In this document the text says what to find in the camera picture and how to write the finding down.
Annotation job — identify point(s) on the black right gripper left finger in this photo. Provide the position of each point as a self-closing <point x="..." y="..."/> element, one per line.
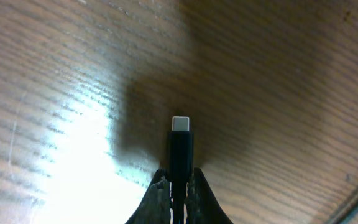
<point x="154" y="207"/>

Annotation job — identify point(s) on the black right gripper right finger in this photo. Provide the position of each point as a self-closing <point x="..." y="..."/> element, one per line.
<point x="201" y="204"/>

